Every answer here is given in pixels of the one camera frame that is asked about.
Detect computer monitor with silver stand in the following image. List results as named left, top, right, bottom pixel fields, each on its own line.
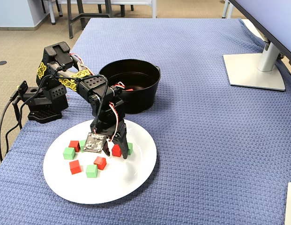
left=223, top=0, right=291, bottom=92

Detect thin black camera cable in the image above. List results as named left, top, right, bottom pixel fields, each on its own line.
left=18, top=74, right=108, bottom=129

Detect white table leg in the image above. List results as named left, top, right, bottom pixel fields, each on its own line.
left=49, top=0, right=57, bottom=25

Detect white table with leg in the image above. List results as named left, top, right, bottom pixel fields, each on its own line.
left=82, top=0, right=157, bottom=19

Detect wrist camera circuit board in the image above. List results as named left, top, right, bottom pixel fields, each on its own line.
left=85, top=132, right=108, bottom=154

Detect grey table leg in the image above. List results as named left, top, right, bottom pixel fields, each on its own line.
left=221, top=0, right=231, bottom=19

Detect white red servo wire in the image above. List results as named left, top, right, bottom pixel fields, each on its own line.
left=109, top=102, right=120, bottom=143

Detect blue woven table cloth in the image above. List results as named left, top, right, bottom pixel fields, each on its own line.
left=0, top=17, right=291, bottom=225

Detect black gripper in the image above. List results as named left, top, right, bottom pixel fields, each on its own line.
left=90, top=98, right=129, bottom=160

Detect white round plate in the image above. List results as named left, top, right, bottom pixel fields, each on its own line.
left=43, top=119, right=158, bottom=204

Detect dark chair legs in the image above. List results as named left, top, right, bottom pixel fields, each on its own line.
left=97, top=4, right=134, bottom=18
left=41, top=0, right=64, bottom=17

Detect red wooden cube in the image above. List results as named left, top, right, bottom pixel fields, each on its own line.
left=93, top=156, right=107, bottom=171
left=68, top=140, right=81, bottom=153
left=69, top=160, right=82, bottom=175
left=112, top=144, right=123, bottom=158

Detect black metal bucket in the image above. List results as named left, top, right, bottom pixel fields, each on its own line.
left=98, top=58, right=161, bottom=115

